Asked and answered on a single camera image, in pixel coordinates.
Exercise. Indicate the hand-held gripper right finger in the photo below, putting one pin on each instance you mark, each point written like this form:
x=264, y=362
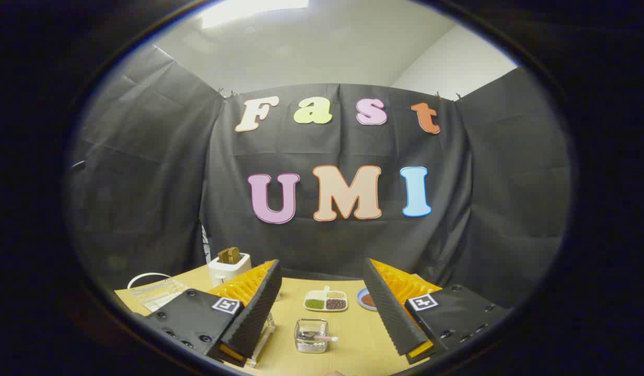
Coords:
x=392, y=313

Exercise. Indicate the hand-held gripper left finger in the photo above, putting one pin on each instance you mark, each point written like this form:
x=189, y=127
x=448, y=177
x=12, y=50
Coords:
x=251, y=318

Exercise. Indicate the small blue dish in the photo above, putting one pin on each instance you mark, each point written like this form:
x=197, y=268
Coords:
x=367, y=300

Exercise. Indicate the white toaster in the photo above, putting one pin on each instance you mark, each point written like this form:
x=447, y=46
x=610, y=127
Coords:
x=225, y=270

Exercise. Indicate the brown bread slice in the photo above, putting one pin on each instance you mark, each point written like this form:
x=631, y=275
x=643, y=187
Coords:
x=223, y=256
x=235, y=255

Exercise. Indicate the white divided grain tray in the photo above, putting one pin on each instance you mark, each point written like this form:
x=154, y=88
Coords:
x=326, y=301

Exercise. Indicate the black backdrop cloth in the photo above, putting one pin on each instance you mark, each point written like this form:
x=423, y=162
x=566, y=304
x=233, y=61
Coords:
x=342, y=240

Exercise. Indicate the ceiling light panel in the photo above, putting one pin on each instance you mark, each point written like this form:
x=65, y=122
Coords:
x=251, y=10

